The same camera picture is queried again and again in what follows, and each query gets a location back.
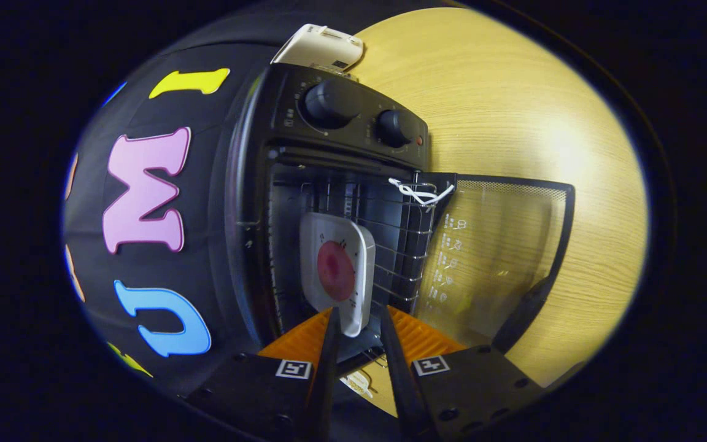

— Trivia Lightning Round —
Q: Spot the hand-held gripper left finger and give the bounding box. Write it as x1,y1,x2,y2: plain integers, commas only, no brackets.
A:
185,307,342,442

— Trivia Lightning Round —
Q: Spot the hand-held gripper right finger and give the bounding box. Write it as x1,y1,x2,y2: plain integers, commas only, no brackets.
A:
380,305,544,442

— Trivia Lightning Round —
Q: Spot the pink ham slice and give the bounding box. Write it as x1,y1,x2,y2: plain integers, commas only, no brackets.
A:
317,241,356,301

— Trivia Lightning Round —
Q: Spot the white square plate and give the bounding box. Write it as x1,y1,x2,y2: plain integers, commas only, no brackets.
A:
299,212,376,338

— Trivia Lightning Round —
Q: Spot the black toaster oven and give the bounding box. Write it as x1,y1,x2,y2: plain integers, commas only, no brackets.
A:
225,61,576,375

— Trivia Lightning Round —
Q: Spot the metal oven rack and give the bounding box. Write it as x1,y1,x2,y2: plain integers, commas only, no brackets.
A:
301,178,437,308

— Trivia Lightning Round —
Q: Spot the white toaster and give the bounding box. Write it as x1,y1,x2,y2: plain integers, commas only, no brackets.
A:
271,23,365,74

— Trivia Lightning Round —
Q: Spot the white string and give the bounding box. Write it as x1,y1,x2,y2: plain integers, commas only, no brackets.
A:
388,177,455,206

